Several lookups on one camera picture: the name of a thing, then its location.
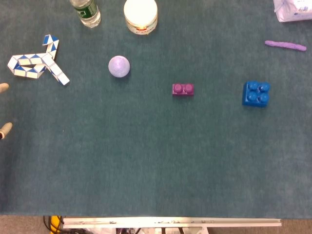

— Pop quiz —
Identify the black cable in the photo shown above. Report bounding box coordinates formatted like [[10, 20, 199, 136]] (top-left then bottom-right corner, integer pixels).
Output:
[[43, 215, 53, 232]]

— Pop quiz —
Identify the clear bottle green label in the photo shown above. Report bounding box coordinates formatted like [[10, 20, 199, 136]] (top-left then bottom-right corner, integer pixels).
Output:
[[69, 0, 101, 28]]

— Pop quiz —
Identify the purple clay stick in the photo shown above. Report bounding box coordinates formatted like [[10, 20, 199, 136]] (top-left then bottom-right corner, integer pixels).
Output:
[[264, 40, 307, 52]]

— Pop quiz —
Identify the blue white snake puzzle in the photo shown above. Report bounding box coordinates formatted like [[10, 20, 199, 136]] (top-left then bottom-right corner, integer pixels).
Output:
[[7, 34, 71, 86]]

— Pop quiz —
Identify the white tissue pack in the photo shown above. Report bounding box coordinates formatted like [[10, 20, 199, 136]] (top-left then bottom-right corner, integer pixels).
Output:
[[273, 0, 312, 23]]

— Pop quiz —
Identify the aluminium profile rail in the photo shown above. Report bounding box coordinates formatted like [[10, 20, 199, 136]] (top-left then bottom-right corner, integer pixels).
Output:
[[62, 216, 282, 229]]

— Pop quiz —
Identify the clear plastic jar white lid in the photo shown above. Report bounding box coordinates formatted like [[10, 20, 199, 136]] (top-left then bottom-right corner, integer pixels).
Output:
[[123, 0, 158, 36]]

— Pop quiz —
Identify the purple toy brick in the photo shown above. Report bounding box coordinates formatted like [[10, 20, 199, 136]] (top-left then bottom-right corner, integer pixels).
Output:
[[172, 83, 195, 97]]

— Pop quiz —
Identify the lilac ball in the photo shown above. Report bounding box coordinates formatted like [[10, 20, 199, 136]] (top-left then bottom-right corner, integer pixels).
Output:
[[108, 55, 131, 78]]

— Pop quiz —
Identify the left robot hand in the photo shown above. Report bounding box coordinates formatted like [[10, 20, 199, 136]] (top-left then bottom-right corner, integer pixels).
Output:
[[0, 83, 13, 140]]

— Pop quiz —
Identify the teal table cloth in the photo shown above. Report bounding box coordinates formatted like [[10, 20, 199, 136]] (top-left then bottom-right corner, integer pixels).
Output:
[[0, 0, 312, 219]]

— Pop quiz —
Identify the blue toy brick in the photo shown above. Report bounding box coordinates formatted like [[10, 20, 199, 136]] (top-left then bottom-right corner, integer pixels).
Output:
[[241, 80, 271, 108]]

